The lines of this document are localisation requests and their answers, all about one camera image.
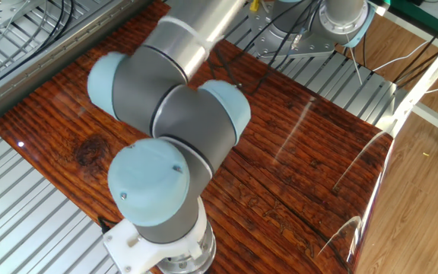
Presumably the white table bar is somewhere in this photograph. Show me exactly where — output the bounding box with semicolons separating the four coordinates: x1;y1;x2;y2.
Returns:
361;0;438;58

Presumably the black cable with grey tag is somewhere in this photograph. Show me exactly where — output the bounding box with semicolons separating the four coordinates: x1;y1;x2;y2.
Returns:
207;0;308;97

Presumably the white wrist mount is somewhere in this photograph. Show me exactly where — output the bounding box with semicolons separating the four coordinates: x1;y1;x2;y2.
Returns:
103;196;209;274

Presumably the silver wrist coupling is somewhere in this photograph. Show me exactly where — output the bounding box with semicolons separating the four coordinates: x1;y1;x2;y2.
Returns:
157;220;217;274

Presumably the white plastic strap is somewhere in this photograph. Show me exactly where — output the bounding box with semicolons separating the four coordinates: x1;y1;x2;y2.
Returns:
157;15;215;53

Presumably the green board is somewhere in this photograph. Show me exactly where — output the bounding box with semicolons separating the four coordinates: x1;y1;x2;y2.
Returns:
380;0;438;39

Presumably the aluminium frame post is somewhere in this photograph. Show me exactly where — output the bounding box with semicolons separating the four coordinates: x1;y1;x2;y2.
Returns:
392;26;438;132

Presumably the black cable bundle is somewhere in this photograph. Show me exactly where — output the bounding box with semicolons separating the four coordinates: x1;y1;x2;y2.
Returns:
393;11;438;88

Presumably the silver robot mounting plate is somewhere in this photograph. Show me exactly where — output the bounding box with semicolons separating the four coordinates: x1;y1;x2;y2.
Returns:
248;0;337;61

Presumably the glossy wood-print table mat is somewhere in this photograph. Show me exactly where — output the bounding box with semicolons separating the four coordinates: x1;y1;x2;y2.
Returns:
0;0;395;274

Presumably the white cable tie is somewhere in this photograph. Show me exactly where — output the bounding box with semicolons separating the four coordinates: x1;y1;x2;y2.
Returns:
346;33;363;86

